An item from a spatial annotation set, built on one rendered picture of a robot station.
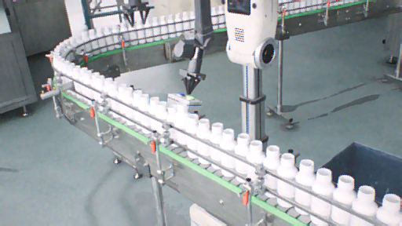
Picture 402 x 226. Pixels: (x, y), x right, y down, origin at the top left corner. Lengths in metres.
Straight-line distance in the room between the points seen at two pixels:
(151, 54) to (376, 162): 1.84
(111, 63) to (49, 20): 3.78
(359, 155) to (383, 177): 0.12
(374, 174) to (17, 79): 3.63
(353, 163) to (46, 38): 5.53
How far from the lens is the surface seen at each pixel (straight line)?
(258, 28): 1.89
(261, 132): 2.20
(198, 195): 1.53
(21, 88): 4.56
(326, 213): 1.19
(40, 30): 6.59
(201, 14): 1.56
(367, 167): 1.75
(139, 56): 2.98
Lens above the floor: 1.81
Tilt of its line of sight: 26 degrees down
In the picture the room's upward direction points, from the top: 5 degrees counter-clockwise
